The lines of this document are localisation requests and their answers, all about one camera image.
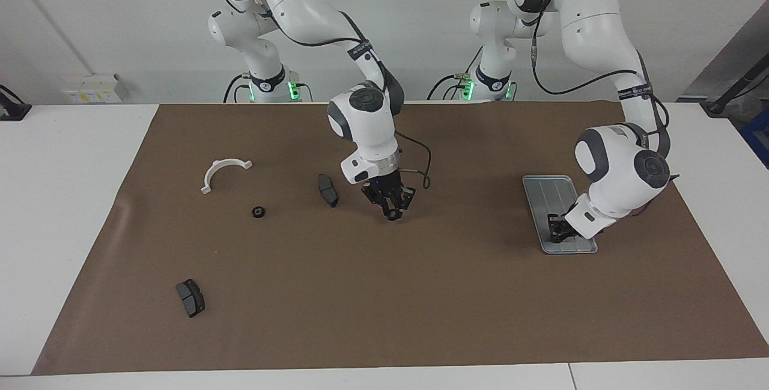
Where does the short grey brake pad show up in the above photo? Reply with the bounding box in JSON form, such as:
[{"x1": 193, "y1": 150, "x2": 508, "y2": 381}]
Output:
[{"x1": 175, "y1": 279, "x2": 206, "y2": 318}]

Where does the black left base cable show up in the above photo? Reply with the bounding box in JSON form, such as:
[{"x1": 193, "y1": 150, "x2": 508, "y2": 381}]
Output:
[{"x1": 427, "y1": 47, "x2": 484, "y2": 101}]

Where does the long grey brake pad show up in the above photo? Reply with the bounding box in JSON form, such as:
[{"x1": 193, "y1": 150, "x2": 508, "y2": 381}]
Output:
[{"x1": 317, "y1": 174, "x2": 339, "y2": 209}]

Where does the black right base cable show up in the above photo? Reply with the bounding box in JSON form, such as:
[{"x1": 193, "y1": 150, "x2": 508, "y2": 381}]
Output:
[{"x1": 223, "y1": 73, "x2": 250, "y2": 103}]

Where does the silver metal tray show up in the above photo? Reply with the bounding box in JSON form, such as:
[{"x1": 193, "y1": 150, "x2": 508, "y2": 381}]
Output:
[{"x1": 521, "y1": 175, "x2": 599, "y2": 255}]

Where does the black clamp base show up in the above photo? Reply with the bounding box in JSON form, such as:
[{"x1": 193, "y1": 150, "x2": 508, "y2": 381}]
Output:
[{"x1": 0, "y1": 85, "x2": 32, "y2": 121}]

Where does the black base cable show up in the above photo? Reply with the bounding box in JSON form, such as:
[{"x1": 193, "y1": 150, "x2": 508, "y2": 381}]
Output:
[
  {"x1": 223, "y1": 73, "x2": 250, "y2": 103},
  {"x1": 427, "y1": 47, "x2": 484, "y2": 101}
]

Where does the blue crate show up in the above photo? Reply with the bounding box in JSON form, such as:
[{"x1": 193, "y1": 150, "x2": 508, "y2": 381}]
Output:
[{"x1": 740, "y1": 111, "x2": 769, "y2": 168}]

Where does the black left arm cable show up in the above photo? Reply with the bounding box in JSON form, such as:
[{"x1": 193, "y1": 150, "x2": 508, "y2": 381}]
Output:
[{"x1": 511, "y1": 0, "x2": 679, "y2": 219}]

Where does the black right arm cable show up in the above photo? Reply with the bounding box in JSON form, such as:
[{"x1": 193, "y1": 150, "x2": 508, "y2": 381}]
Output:
[{"x1": 221, "y1": 0, "x2": 432, "y2": 189}]

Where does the white curved plastic bracket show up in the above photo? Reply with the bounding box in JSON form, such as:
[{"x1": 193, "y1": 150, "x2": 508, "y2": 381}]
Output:
[{"x1": 200, "y1": 159, "x2": 254, "y2": 195}]

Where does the white wall socket box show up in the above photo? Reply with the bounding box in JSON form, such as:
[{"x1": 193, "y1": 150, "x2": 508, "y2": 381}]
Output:
[{"x1": 63, "y1": 74, "x2": 124, "y2": 104}]

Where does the black stand leg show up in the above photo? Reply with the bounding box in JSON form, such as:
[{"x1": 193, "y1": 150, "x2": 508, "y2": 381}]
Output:
[{"x1": 700, "y1": 56, "x2": 769, "y2": 117}]

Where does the brown table mat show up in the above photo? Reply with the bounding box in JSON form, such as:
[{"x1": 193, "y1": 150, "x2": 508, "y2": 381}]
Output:
[{"x1": 31, "y1": 100, "x2": 769, "y2": 376}]

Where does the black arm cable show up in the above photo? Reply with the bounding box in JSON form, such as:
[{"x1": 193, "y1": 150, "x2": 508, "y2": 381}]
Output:
[
  {"x1": 221, "y1": 0, "x2": 432, "y2": 189},
  {"x1": 511, "y1": 0, "x2": 679, "y2": 219}
]

